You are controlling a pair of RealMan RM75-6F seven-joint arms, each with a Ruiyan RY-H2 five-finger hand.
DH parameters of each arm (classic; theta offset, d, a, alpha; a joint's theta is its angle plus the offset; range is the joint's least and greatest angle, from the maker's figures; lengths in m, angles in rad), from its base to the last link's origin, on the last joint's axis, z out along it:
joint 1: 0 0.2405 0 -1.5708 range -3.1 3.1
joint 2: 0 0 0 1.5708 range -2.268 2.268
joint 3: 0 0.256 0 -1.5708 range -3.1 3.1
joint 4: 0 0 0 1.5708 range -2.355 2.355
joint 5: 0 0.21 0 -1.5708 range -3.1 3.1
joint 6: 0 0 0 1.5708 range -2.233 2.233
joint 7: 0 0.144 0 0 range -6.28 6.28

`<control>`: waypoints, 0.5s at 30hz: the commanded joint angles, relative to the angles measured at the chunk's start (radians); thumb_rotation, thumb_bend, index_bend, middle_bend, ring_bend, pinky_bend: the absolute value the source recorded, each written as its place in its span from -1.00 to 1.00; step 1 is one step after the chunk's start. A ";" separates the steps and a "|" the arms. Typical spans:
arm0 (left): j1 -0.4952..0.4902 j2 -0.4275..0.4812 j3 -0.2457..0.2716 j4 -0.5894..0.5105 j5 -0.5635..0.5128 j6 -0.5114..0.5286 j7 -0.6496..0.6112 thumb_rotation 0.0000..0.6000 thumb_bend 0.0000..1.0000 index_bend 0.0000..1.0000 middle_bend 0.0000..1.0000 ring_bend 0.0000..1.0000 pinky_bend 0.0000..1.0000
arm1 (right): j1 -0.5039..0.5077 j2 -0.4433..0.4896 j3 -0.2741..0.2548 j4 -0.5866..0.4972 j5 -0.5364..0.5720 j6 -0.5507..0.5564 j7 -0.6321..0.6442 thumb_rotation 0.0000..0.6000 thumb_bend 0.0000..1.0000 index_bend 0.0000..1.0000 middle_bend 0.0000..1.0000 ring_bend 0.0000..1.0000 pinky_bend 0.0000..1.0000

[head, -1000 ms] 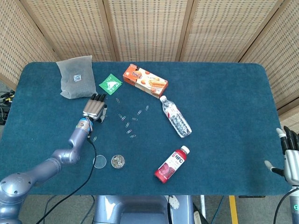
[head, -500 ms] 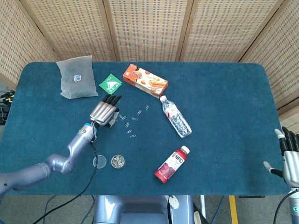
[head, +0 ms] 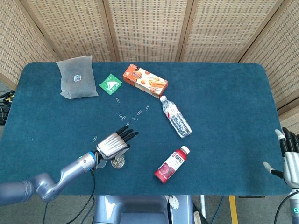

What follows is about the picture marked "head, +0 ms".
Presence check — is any red NFC juice bottle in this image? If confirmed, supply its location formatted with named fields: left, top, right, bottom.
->
left=154, top=145, right=191, bottom=184

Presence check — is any green sachet packet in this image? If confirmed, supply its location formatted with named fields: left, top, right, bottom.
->
left=99, top=73, right=123, bottom=96

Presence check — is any orange biscuit box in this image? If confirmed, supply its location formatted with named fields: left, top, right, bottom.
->
left=122, top=63, right=169, bottom=99

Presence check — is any teal table cloth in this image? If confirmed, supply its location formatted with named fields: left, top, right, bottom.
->
left=0, top=61, right=292, bottom=196

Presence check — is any clear water bottle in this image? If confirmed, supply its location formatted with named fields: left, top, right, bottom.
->
left=159, top=95, right=192, bottom=139

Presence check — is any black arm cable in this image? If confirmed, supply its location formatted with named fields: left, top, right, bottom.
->
left=43, top=169, right=97, bottom=224
left=274, top=190, right=294, bottom=224

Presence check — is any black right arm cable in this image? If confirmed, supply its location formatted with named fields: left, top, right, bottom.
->
left=274, top=190, right=294, bottom=224

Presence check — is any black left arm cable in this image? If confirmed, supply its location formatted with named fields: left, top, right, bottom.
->
left=43, top=169, right=97, bottom=224

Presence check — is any clear round container of screws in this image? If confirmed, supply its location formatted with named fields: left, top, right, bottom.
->
left=111, top=153, right=126, bottom=169

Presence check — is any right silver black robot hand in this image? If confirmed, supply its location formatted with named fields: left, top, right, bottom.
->
left=263, top=127, right=299, bottom=189

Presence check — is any floor cable bundle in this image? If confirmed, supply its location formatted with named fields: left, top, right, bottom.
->
left=0, top=90, right=15, bottom=126

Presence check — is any grey robot torso base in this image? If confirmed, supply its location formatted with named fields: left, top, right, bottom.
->
left=93, top=195, right=195, bottom=224

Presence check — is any woven wooden folding screen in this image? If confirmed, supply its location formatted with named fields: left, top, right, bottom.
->
left=0, top=0, right=299, bottom=136

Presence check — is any grey translucent filled bag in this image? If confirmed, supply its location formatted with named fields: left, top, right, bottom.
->
left=56, top=55, right=99, bottom=100

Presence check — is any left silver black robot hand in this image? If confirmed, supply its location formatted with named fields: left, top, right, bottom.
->
left=95, top=126, right=140, bottom=165

